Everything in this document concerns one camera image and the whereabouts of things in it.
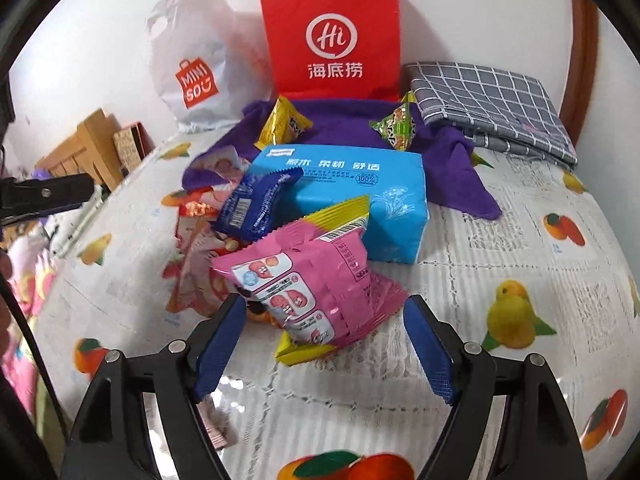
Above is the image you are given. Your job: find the pink bear print snack packet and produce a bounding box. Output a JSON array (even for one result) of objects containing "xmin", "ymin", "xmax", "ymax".
[{"xmin": 164, "ymin": 230, "xmax": 241, "ymax": 317}]

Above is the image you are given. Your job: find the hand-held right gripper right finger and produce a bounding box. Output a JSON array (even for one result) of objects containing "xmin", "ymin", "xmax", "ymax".
[{"xmin": 402, "ymin": 295, "xmax": 588, "ymax": 480}]

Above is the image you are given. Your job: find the dark blue snack packet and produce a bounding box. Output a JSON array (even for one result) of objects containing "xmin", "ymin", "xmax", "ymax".
[{"xmin": 211, "ymin": 166, "xmax": 305, "ymax": 243}]

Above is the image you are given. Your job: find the white plastic bag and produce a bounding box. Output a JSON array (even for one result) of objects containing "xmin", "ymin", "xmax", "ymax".
[{"xmin": 145, "ymin": 0, "xmax": 273, "ymax": 133}]

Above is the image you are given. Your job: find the pink printed blanket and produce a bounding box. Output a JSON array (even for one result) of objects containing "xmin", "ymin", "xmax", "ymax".
[{"xmin": 7, "ymin": 237, "xmax": 58, "ymax": 416}]

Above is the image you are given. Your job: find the grey checked folded cloth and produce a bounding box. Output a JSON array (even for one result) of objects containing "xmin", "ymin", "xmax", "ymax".
[{"xmin": 402, "ymin": 61, "xmax": 578, "ymax": 171}]

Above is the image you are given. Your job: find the red strawberry snack packet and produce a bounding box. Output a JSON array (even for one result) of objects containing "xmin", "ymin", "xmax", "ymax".
[{"xmin": 174, "ymin": 199, "xmax": 223, "ymax": 248}]

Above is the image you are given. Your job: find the brown patterned box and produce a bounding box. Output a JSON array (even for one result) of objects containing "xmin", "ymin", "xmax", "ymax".
[{"xmin": 112, "ymin": 121, "xmax": 156, "ymax": 173}]

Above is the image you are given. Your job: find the blue tissue pack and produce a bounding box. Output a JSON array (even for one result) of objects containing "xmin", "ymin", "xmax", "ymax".
[{"xmin": 247, "ymin": 144, "xmax": 432, "ymax": 265}]

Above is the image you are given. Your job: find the small pink snack packet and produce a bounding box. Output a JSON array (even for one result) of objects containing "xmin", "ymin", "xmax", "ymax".
[{"xmin": 197, "ymin": 395, "xmax": 238, "ymax": 451}]

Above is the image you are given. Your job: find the wooden door frame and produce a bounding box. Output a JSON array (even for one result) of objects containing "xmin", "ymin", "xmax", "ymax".
[{"xmin": 560, "ymin": 0, "xmax": 601, "ymax": 146}]

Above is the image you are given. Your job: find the white pale pink snack packet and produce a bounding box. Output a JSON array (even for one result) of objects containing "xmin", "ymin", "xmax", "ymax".
[{"xmin": 192, "ymin": 145, "xmax": 253, "ymax": 197}]

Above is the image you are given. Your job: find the pink yellow-edged snack packet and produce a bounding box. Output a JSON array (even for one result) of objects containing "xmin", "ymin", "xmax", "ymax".
[{"xmin": 210, "ymin": 194, "xmax": 408, "ymax": 366}]

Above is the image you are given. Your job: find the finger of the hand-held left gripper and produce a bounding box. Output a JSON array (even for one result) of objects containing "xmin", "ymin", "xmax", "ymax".
[{"xmin": 0, "ymin": 172, "xmax": 97, "ymax": 227}]

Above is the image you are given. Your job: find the red paper bag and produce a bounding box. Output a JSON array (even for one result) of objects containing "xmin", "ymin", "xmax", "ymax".
[{"xmin": 258, "ymin": 0, "xmax": 403, "ymax": 103}]

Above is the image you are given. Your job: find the green snack packet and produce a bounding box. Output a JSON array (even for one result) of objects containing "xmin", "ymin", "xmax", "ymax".
[{"xmin": 370, "ymin": 91, "xmax": 418, "ymax": 153}]

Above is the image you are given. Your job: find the wooden furniture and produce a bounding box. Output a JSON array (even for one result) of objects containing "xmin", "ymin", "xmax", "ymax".
[{"xmin": 35, "ymin": 107, "xmax": 123, "ymax": 191}]

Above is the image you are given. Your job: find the purple cloth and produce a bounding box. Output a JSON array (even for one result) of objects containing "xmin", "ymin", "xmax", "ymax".
[{"xmin": 181, "ymin": 97, "xmax": 502, "ymax": 221}]

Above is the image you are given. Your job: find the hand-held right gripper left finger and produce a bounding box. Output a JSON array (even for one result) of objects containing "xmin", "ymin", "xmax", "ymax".
[{"xmin": 59, "ymin": 292, "xmax": 248, "ymax": 480}]

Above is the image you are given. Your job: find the yellow snack packet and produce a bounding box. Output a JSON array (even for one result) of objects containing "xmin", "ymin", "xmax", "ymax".
[{"xmin": 255, "ymin": 95, "xmax": 313, "ymax": 151}]

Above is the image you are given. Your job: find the fruit printed bed sheet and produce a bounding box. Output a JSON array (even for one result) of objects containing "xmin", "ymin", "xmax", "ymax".
[{"xmin": 30, "ymin": 130, "xmax": 640, "ymax": 480}]

